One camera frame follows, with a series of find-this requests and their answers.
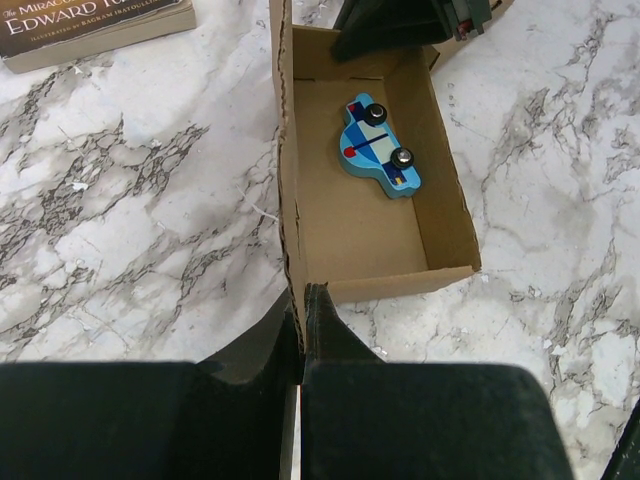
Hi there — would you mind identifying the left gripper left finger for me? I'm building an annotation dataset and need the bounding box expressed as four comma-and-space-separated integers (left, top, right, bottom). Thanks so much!
199, 292, 301, 479

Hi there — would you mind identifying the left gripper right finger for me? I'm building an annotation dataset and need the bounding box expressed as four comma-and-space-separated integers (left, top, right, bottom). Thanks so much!
300, 283, 384, 479

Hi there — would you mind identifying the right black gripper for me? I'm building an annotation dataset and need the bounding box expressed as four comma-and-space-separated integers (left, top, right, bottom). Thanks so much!
331, 0, 491, 62

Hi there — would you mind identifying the small blue toy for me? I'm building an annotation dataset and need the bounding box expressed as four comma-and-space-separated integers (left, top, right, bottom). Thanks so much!
339, 93, 422, 199

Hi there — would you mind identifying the dark paperback book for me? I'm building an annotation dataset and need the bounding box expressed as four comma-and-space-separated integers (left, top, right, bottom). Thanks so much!
1, 0, 197, 74

